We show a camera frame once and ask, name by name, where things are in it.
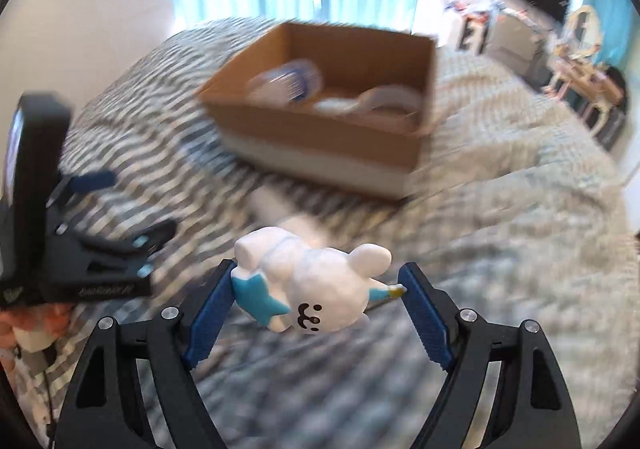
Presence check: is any white bunny figurine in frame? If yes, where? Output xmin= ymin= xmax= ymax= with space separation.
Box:
xmin=231 ymin=227 xmax=406 ymax=335

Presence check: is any open cardboard box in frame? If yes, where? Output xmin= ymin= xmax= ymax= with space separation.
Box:
xmin=198 ymin=22 xmax=437 ymax=201

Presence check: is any silver mini fridge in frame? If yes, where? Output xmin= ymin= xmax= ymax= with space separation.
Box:
xmin=485 ymin=10 xmax=548 ymax=78

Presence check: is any teal curtain right panel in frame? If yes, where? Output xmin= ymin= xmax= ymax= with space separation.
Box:
xmin=584 ymin=0 xmax=639 ymax=70

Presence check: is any operator left hand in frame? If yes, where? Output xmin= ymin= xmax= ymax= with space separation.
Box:
xmin=1 ymin=303 xmax=75 ymax=351

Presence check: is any white oval vanity mirror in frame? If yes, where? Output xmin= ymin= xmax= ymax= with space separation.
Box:
xmin=564 ymin=5 xmax=603 ymax=58

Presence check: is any clear cotton swab jar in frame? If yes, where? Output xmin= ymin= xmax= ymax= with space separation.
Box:
xmin=245 ymin=59 xmax=323 ymax=107

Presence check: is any white tape roll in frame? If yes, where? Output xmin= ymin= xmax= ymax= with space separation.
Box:
xmin=357 ymin=85 xmax=423 ymax=114

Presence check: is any grey checkered duvet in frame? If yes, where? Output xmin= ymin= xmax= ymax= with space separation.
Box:
xmin=10 ymin=19 xmax=639 ymax=448

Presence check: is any white suitcase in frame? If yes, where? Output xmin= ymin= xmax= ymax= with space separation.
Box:
xmin=457 ymin=12 xmax=489 ymax=55

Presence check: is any pale blue earbuds case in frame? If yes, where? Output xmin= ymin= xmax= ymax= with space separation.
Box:
xmin=312 ymin=97 xmax=359 ymax=116

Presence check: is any white dressing table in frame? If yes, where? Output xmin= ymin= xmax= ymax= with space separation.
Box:
xmin=542 ymin=55 xmax=625 ymax=138

